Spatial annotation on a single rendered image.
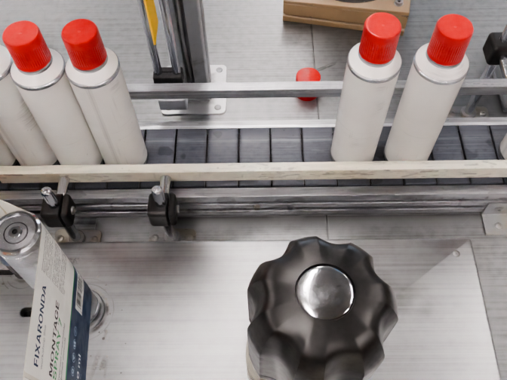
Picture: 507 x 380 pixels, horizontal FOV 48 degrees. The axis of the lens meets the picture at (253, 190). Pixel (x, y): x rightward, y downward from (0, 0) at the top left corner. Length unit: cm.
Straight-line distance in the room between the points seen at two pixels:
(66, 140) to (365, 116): 31
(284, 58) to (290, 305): 60
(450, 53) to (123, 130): 33
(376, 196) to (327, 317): 40
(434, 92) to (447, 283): 20
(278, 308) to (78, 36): 34
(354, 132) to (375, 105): 5
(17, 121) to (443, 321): 48
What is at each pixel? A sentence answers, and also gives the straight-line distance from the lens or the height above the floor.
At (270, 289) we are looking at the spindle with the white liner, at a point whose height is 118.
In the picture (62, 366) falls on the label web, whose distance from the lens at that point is 50.
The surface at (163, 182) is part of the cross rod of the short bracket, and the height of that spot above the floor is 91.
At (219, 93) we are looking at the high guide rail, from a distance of 64.
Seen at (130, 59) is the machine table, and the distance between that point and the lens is 87.
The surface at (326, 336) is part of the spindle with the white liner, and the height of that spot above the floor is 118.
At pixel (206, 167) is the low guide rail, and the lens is 64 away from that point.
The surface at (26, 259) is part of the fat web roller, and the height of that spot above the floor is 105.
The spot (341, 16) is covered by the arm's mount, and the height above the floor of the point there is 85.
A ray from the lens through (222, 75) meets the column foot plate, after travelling 83.
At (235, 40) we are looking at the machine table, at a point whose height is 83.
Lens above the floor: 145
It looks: 60 degrees down
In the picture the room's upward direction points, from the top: 2 degrees counter-clockwise
